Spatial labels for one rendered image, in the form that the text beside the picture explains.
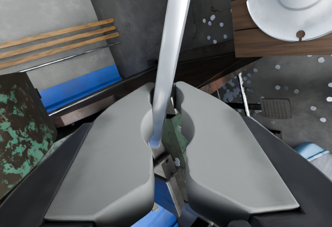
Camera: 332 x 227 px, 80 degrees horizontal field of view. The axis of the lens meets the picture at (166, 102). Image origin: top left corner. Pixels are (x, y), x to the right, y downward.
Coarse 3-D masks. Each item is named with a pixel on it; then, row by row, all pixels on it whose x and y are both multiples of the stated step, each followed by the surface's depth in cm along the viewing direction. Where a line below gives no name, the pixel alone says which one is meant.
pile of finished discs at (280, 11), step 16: (256, 0) 60; (272, 0) 57; (288, 0) 54; (304, 0) 52; (320, 0) 50; (256, 16) 62; (272, 16) 59; (288, 16) 56; (304, 16) 53; (320, 16) 51; (272, 32) 60; (288, 32) 58; (320, 32) 53
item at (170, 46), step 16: (176, 0) 7; (176, 16) 8; (176, 32) 8; (176, 48) 8; (160, 64) 9; (176, 64) 9; (160, 80) 9; (160, 96) 10; (160, 112) 11; (160, 128) 12; (160, 144) 19
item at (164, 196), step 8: (160, 160) 71; (168, 160) 72; (160, 168) 70; (168, 168) 73; (160, 176) 59; (168, 176) 73; (160, 184) 60; (168, 184) 57; (160, 192) 62; (168, 192) 58; (160, 200) 65; (168, 200) 60; (176, 200) 59; (168, 208) 63; (176, 208) 59
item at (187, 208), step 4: (272, 132) 111; (276, 132) 110; (280, 132) 109; (280, 136) 109; (184, 200) 85; (188, 204) 83; (188, 208) 84; (192, 212) 83; (196, 216) 82; (200, 216) 80; (204, 220) 79; (208, 220) 77; (212, 224) 77
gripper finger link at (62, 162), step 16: (80, 128) 8; (64, 144) 7; (80, 144) 7; (48, 160) 7; (64, 160) 7; (32, 176) 6; (48, 176) 6; (64, 176) 6; (16, 192) 6; (32, 192) 6; (48, 192) 6; (0, 208) 5; (16, 208) 5; (32, 208) 5; (0, 224) 5; (16, 224) 5; (32, 224) 5; (48, 224) 5; (64, 224) 5; (80, 224) 5
